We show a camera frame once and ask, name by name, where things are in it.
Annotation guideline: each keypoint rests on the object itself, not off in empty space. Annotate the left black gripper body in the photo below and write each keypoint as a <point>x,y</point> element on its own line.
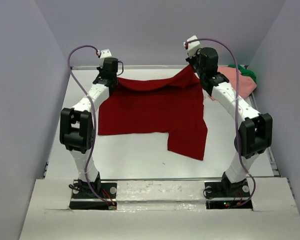
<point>100,70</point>

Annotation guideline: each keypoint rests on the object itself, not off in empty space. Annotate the green t shirt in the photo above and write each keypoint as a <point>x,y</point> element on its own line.
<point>244,71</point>

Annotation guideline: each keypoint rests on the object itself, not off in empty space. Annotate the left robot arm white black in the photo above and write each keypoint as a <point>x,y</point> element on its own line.
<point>78,127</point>

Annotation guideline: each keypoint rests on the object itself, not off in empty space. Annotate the dark red t shirt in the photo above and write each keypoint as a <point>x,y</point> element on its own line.
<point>172,105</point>

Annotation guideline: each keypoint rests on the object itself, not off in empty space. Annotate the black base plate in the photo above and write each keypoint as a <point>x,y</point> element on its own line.
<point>83,199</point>
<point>223,198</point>

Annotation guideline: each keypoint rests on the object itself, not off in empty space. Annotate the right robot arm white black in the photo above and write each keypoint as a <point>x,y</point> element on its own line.
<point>253,129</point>

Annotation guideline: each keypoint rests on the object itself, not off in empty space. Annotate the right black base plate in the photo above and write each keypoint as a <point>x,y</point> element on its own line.
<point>223,198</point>

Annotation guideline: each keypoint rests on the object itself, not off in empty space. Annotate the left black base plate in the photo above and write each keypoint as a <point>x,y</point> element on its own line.
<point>83,199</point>

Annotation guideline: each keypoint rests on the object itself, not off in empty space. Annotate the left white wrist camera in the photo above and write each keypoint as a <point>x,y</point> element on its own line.
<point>102,55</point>

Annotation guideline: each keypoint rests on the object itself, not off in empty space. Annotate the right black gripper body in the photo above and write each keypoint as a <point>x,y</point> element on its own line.
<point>195,62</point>

